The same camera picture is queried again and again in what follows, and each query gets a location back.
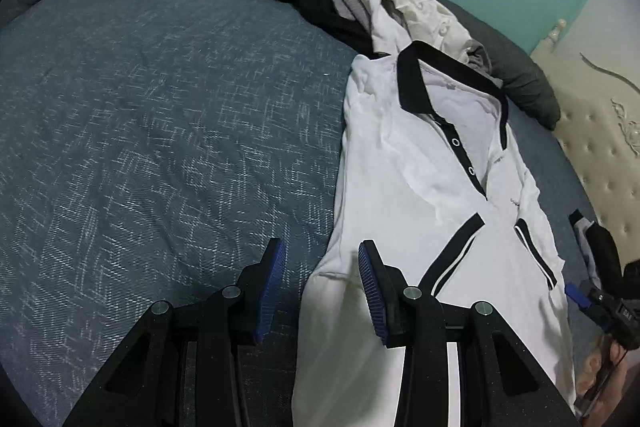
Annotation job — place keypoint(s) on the white polo shirt black trim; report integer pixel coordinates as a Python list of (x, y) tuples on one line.
[(431, 173)]

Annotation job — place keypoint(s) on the cream tufted headboard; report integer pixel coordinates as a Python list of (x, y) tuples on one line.
[(592, 65)]

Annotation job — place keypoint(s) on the grey t-shirt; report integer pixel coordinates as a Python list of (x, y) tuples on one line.
[(343, 9)]

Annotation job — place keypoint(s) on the blue patterned bed cover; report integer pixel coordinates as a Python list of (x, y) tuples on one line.
[(149, 150)]

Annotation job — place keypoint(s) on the black and grey garment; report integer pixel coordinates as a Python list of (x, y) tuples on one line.
[(600, 254)]

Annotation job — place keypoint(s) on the person's right hand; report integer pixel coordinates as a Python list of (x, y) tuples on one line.
[(625, 370)]

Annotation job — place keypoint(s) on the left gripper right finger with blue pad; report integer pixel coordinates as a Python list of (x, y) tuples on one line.
[(383, 286)]

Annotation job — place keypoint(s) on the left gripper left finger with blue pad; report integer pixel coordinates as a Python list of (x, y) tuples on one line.
[(260, 287)]

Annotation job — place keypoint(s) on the cream crumpled shirt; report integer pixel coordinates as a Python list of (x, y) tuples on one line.
[(394, 24)]

